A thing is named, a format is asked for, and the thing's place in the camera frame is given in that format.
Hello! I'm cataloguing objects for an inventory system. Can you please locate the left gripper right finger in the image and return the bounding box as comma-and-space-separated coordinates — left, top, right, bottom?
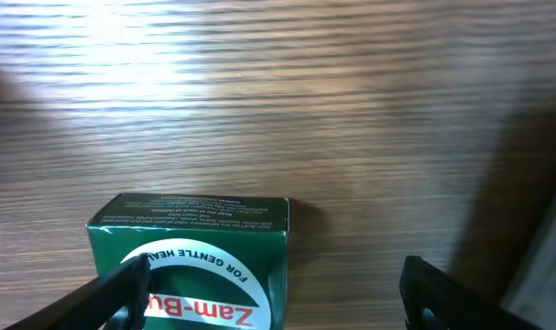
399, 256, 540, 330

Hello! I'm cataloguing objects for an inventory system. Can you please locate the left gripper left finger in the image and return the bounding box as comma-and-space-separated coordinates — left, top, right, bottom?
5, 254, 150, 330

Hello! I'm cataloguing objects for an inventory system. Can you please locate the green Zam-Buk box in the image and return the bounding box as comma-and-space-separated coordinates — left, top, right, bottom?
86, 192, 290, 330

